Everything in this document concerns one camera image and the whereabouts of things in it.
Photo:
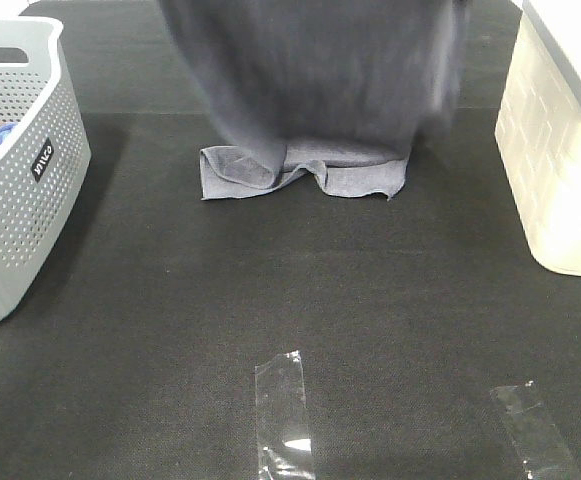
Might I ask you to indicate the grey towel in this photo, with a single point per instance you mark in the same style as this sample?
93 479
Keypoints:
341 90

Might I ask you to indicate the black table mat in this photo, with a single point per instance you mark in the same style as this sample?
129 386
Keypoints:
132 355

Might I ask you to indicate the middle clear tape strip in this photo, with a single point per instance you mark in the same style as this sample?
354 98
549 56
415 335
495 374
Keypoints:
282 432

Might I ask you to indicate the clear tape strip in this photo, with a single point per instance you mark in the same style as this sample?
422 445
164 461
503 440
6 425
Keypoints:
534 436
282 432

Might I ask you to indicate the grey perforated laundry basket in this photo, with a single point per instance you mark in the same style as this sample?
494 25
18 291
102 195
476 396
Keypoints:
45 156

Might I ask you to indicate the white plastic basket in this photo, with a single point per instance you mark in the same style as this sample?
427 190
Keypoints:
538 131

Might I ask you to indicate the right clear tape strip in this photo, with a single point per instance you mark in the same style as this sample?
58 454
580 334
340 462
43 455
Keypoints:
534 436

